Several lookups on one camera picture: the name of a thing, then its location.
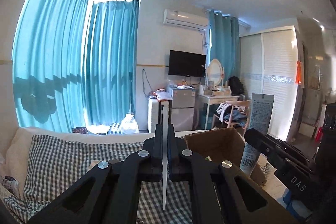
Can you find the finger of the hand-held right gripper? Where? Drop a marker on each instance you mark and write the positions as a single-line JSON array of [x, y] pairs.
[[256, 138], [294, 153]]

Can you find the black wall television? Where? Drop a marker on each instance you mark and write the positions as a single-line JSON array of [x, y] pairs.
[[186, 62]]

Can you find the black white checkered mat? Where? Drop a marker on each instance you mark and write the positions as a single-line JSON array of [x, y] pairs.
[[115, 128]]

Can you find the white suitcase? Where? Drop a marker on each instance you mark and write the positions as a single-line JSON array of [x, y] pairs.
[[153, 116]]

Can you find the black backpack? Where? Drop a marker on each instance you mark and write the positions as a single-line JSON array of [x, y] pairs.
[[235, 85]]

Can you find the brown cardboard box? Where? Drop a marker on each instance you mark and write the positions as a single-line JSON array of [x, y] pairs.
[[218, 140]]

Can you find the wooden chair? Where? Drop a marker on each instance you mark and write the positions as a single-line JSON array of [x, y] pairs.
[[242, 104]]

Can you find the white louvered wardrobe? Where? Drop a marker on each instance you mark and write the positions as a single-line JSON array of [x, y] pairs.
[[281, 56]]

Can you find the orange hanging cloth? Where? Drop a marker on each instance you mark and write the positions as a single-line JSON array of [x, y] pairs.
[[299, 74]]

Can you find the silver blister pack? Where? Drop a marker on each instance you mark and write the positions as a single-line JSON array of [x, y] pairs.
[[164, 195]]

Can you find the pale blue printed squeeze tube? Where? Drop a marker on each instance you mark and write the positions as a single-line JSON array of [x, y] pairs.
[[260, 116]]

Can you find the red white packaging pile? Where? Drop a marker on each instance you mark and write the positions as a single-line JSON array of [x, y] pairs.
[[164, 94]]

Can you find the crumpled printed cloth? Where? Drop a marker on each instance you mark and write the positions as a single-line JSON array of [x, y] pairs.
[[9, 183]]

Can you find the checkered blanket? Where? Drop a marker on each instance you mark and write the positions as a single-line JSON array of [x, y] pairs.
[[65, 155]]

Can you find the white plastic bag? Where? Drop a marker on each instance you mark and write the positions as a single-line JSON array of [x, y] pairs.
[[128, 124]]

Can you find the silver mini fridge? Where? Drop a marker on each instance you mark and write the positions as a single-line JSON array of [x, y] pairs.
[[182, 108]]

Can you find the teal window curtain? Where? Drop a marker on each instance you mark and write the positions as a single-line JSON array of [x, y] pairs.
[[223, 40], [113, 56], [47, 43]]

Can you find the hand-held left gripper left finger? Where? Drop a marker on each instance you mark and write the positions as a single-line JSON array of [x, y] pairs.
[[158, 145]]

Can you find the white oval mirror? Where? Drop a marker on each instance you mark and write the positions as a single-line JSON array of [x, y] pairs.
[[215, 71]]

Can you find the white air conditioner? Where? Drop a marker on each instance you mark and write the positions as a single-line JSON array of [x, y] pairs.
[[183, 18]]

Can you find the white dressing table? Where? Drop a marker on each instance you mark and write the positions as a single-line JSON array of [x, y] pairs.
[[210, 99]]

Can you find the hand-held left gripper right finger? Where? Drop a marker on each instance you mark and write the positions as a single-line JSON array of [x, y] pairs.
[[172, 145]]

